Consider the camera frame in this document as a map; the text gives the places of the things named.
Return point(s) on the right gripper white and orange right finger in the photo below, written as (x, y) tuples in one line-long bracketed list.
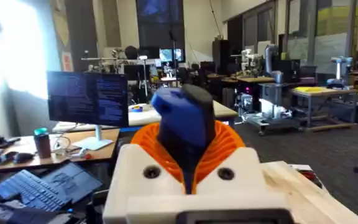
[(247, 177)]

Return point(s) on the right gripper white and orange left finger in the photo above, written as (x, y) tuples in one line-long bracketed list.
[(135, 180)]

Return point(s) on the blue electric screwdriver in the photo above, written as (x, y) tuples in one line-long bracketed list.
[(185, 118)]

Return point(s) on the pale blue robot arm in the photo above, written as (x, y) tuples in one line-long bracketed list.
[(340, 71)]

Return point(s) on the grey robot arm on cart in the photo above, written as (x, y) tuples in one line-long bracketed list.
[(272, 90)]

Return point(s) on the long pale work table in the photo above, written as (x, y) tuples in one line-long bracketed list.
[(141, 118)]

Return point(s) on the wooden office desk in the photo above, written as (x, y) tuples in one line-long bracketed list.
[(73, 143)]

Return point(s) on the open laptop with blue keyboard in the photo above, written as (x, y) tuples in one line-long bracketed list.
[(48, 186)]

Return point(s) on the dark computer monitor on stand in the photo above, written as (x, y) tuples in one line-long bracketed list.
[(87, 98)]

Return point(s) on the brown bottle with teal lid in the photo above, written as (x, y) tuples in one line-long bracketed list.
[(43, 143)]

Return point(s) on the metal table with yellow top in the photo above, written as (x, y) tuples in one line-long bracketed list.
[(325, 99)]

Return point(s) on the white robot on wooden table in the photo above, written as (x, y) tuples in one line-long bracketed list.
[(250, 63)]

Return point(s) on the black computer mouse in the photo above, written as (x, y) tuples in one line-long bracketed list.
[(23, 157)]

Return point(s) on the tall black cabinet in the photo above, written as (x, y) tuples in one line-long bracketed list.
[(221, 56)]

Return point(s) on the small lit background monitor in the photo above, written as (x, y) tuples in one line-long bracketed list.
[(170, 55)]

